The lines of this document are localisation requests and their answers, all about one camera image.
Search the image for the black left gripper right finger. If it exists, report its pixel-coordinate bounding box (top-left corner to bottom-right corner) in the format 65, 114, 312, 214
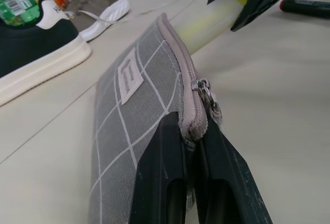
190, 116, 275, 224

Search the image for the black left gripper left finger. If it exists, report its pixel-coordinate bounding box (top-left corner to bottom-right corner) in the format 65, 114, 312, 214
128, 111, 197, 224

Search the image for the olive knit sneaker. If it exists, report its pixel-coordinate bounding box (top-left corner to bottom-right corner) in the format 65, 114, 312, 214
61, 0, 130, 42

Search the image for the green plastic bottle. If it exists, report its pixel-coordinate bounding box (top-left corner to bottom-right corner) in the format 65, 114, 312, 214
0, 0, 43, 26

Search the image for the grey grid fabric pouch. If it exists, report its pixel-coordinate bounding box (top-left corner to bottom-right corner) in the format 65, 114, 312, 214
88, 12, 224, 224

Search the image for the black sneaker white sole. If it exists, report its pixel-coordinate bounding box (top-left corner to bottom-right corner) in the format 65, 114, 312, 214
0, 0, 92, 106

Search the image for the red marker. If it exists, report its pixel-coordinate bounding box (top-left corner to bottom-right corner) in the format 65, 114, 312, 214
279, 0, 330, 18

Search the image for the yellow highlighter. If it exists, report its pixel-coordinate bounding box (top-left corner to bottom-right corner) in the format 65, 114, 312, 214
173, 0, 258, 55

